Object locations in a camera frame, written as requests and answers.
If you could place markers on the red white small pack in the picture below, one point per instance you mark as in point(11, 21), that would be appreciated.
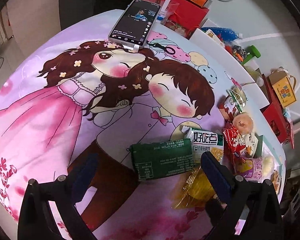
point(230, 108)

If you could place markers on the green dumbbell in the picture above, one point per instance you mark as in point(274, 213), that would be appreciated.
point(252, 52)

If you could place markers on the green edged cookie pack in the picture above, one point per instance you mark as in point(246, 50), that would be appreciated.
point(239, 98)

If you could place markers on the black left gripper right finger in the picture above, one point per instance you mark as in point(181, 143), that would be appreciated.
point(252, 209)

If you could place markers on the clear pack yellow cake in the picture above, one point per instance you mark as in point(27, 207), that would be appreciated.
point(267, 166)

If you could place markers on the cartoon printed tablecloth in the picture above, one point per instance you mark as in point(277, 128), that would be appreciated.
point(79, 92)

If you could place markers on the yellow snack pack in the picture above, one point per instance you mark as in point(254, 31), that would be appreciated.
point(195, 191)

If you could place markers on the yellow handled gift box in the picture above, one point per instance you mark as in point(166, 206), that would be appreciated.
point(283, 85)

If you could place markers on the dark green snack pack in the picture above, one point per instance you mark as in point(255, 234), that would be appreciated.
point(162, 159)

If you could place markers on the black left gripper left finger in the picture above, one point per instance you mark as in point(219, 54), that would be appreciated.
point(36, 220)

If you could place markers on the tan barcode bread pack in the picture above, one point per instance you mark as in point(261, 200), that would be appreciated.
point(276, 181)

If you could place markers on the dark red gift box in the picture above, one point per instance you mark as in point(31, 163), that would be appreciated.
point(273, 113)

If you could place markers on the clear plastic box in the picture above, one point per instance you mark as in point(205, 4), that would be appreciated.
point(168, 8)

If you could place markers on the white green biscuit pack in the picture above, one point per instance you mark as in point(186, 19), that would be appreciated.
point(203, 141)

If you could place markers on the red flat box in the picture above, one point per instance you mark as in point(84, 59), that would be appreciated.
point(188, 17)

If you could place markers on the pink snack pack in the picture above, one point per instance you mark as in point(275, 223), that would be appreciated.
point(249, 168)

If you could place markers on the white orange snack pack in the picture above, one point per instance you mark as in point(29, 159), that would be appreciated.
point(251, 142)

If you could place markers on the blue bead bottle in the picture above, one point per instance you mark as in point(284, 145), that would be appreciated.
point(224, 34)

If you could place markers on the smartphone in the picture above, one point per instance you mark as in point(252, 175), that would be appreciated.
point(134, 25)

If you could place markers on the red snack pack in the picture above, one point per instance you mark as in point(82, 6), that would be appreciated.
point(235, 142)

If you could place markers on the white card game box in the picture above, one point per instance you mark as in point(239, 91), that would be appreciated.
point(212, 35)

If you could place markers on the round orange pastry pack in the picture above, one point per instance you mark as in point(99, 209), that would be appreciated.
point(243, 123)

